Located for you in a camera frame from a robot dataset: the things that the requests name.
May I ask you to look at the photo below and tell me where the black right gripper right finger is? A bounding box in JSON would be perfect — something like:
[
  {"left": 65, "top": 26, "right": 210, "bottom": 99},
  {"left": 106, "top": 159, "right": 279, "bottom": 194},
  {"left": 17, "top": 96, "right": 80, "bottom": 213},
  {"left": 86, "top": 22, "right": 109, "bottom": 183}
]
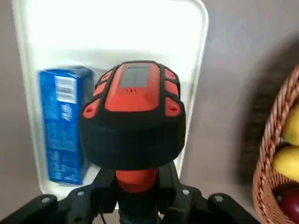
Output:
[{"left": 160, "top": 161, "right": 262, "bottom": 224}]

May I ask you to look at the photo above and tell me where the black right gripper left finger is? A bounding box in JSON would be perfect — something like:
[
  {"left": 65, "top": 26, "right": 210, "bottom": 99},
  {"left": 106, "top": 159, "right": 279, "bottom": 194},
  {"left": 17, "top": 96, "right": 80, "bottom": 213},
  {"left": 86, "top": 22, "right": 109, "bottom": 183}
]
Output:
[{"left": 0, "top": 161, "right": 119, "bottom": 224}]

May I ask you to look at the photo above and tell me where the orange black barcode scanner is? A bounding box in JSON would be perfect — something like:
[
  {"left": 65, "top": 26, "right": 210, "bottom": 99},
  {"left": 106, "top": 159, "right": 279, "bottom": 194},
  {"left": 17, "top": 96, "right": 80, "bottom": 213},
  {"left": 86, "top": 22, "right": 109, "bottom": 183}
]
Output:
[{"left": 79, "top": 60, "right": 186, "bottom": 224}]

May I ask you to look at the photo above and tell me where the blue Oreo cookie box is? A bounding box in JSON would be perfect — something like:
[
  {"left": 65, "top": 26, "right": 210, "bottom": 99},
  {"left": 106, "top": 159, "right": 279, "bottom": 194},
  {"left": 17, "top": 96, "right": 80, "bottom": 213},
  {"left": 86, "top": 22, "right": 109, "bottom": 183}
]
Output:
[{"left": 38, "top": 66, "right": 96, "bottom": 186}]

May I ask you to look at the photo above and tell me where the white rectangular tray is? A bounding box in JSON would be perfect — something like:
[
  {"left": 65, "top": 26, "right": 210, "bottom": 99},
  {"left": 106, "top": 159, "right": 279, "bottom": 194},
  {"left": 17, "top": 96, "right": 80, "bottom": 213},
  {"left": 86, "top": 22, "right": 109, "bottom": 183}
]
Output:
[{"left": 11, "top": 0, "right": 209, "bottom": 201}]

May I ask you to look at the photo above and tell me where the brown wicker basket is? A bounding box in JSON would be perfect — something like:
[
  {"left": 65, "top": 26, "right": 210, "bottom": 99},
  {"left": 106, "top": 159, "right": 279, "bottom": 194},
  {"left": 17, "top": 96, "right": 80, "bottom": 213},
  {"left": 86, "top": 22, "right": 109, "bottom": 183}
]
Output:
[{"left": 252, "top": 65, "right": 299, "bottom": 224}]

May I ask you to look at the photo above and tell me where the red yellow mango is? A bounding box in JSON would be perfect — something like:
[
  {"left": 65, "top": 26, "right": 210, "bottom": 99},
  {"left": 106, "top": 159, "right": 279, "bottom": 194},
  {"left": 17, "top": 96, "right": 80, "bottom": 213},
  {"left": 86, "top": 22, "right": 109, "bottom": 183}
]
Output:
[{"left": 277, "top": 186, "right": 299, "bottom": 224}]

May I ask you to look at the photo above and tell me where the long yellow mango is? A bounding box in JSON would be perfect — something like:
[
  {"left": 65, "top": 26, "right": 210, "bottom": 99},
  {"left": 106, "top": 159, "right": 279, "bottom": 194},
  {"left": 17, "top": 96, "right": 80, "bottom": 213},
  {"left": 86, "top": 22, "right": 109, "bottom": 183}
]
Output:
[{"left": 272, "top": 146, "right": 299, "bottom": 182}]

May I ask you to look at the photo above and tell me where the small yellow mango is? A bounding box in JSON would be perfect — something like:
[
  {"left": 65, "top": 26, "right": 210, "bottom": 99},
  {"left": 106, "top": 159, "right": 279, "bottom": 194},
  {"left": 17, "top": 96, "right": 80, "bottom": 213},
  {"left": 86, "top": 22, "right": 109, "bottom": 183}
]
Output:
[{"left": 282, "top": 102, "right": 299, "bottom": 147}]

